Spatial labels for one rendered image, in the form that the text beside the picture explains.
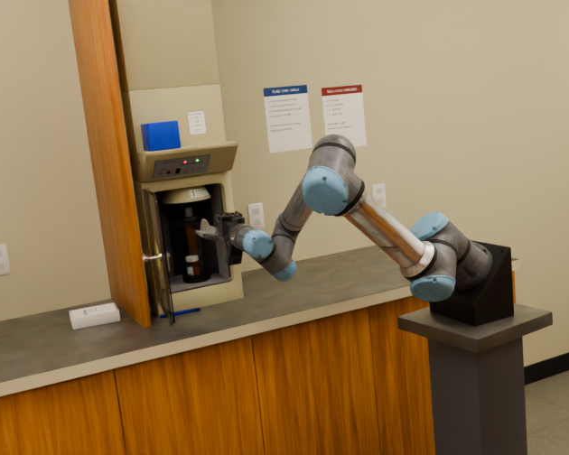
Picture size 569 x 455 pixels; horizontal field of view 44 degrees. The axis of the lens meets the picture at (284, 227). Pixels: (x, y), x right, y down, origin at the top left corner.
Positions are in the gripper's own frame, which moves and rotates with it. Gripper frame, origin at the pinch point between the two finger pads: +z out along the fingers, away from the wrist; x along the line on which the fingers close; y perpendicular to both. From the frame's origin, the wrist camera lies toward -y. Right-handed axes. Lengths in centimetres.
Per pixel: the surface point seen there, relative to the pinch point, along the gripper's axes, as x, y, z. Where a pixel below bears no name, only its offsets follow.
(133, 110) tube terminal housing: 17.6, 38.9, 22.4
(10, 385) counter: 69, -30, -13
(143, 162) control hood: 18.2, 22.8, 14.4
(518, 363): -68, -40, -64
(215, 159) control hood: -6.3, 20.8, 13.6
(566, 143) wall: -224, -2, 62
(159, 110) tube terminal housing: 8.8, 38.2, 22.4
